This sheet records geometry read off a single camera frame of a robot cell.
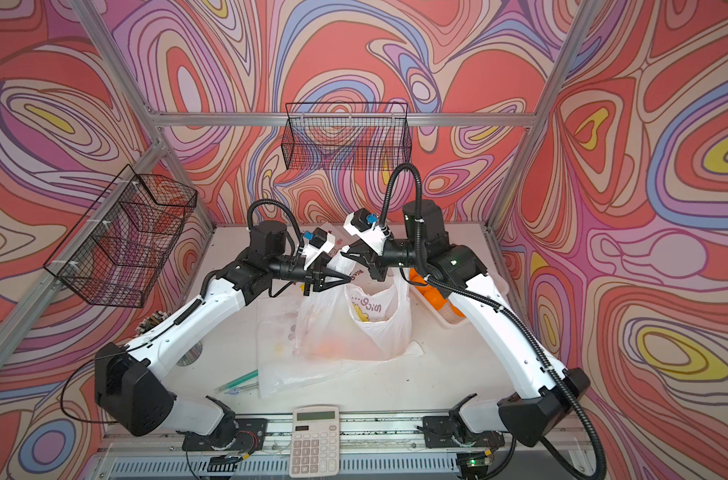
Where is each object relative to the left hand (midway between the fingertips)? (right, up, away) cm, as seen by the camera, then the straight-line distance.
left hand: (350, 278), depth 67 cm
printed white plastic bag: (+1, -10, 0) cm, 10 cm away
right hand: (0, +5, -4) cm, 6 cm away
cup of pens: (-51, -11, +9) cm, 53 cm away
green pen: (-32, -30, +15) cm, 46 cm away
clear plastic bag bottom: (-20, -27, +16) cm, 37 cm away
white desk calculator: (-9, -42, +3) cm, 43 cm away
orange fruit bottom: (+24, -7, +23) cm, 34 cm away
